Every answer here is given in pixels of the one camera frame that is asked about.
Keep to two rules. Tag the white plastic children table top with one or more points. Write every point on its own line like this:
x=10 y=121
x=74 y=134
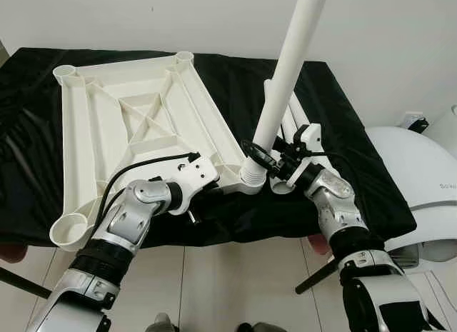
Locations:
x=107 y=132

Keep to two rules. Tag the black table cover cloth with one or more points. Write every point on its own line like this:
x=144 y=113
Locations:
x=28 y=132

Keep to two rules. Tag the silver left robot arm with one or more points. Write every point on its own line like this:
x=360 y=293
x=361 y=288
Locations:
x=128 y=218

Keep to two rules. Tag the red round object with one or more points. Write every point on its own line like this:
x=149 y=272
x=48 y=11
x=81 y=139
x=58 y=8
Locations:
x=318 y=245
x=11 y=253

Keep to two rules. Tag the black power plug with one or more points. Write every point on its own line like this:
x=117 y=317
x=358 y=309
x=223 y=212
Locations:
x=421 y=125

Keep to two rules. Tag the grey robot left foot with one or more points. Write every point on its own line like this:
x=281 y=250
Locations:
x=163 y=323

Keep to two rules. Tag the white domed appliance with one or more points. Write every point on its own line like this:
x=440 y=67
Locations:
x=414 y=168

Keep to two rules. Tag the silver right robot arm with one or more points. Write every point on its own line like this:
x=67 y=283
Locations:
x=335 y=203

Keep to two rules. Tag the white wall socket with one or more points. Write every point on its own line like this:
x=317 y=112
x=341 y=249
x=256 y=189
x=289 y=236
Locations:
x=407 y=118

